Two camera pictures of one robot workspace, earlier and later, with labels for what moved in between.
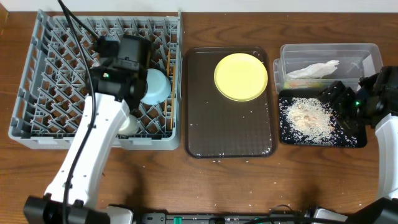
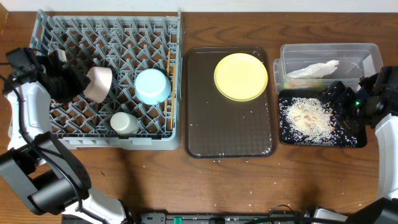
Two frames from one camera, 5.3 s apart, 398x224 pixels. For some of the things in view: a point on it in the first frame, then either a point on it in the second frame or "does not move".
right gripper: (345, 93) does not move
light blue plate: (158, 87) does not move
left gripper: (95, 74) to (76, 79)
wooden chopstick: (168, 71) does not move
